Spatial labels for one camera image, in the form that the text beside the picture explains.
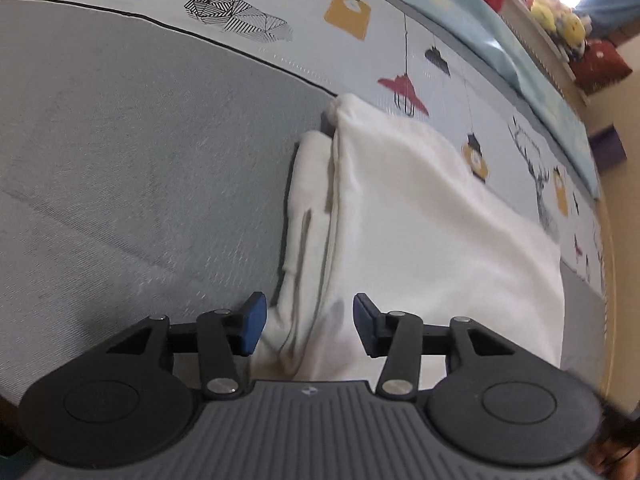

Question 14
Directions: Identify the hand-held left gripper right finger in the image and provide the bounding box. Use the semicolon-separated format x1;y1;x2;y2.
352;292;507;401

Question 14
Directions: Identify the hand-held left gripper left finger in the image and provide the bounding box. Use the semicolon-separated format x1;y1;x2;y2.
105;291;268;401

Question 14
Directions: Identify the white garment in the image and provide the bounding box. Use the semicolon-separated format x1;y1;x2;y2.
250;92;567;392

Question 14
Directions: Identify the grey printed bed sheet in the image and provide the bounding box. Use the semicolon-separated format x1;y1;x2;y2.
0;0;610;411

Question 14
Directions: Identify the light blue blanket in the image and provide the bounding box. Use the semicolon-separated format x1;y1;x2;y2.
345;0;602;198

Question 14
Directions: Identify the red printed cushion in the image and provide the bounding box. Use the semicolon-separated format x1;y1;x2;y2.
569;39;633;97

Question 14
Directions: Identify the yellow plush toy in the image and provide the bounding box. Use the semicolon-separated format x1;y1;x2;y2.
530;0;587;58

